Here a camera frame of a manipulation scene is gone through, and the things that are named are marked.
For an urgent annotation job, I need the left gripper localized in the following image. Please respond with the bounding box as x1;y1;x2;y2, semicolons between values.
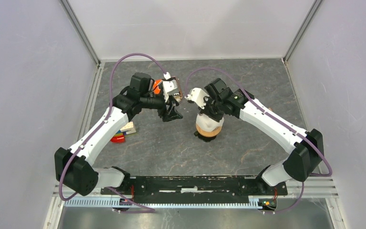
140;93;183;123

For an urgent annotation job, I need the colourful block stack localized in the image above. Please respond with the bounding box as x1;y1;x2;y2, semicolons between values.
110;122;137;143

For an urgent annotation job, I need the purple cable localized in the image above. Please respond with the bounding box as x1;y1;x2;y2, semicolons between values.
58;53;171;214
184;66;333;215

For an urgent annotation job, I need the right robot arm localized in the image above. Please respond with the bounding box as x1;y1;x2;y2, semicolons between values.
185;78;325;195

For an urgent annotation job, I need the white paper filter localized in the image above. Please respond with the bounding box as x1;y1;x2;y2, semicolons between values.
195;113;224;127

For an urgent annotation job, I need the coffee filter box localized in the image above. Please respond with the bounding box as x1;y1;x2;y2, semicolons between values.
152;78;183;103

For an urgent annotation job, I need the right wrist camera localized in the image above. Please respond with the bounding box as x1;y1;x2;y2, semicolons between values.
184;88;209;109

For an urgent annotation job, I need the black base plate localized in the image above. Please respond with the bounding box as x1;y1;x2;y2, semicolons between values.
116;175;288;204

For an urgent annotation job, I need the wooden ring holder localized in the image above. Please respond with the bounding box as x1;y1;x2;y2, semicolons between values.
196;124;222;138

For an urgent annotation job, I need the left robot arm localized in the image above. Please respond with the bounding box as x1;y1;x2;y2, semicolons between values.
54;73;183;200

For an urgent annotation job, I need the aluminium frame rail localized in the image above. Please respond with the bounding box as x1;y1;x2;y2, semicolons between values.
42;61;106;229

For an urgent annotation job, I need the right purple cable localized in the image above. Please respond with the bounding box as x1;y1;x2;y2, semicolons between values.
184;66;333;215

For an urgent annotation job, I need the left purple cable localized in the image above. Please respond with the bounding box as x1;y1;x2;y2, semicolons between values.
58;53;171;214

